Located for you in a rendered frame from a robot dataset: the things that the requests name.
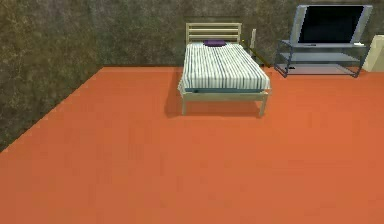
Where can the purple pillow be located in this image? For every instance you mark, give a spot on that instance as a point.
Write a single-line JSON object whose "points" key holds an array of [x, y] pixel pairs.
{"points": [[214, 42]]}

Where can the yellow black baseball bat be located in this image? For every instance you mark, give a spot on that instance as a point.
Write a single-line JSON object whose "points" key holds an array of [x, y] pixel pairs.
{"points": [[256, 54]]}

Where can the grey blue television stand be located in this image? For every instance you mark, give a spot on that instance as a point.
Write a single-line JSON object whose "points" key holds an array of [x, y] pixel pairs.
{"points": [[320, 57]]}

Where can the grey flat television set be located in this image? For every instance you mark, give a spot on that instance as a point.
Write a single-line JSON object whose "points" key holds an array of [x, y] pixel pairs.
{"points": [[332, 24]]}

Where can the white remote control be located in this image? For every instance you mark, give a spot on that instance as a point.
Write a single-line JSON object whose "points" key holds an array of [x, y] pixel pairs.
{"points": [[358, 44]]}

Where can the cream cupboard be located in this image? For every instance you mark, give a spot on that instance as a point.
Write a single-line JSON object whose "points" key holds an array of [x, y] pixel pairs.
{"points": [[375, 54]]}

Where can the striped bed with wooden frame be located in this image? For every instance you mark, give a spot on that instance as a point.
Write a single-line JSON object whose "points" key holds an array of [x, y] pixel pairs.
{"points": [[225, 68]]}

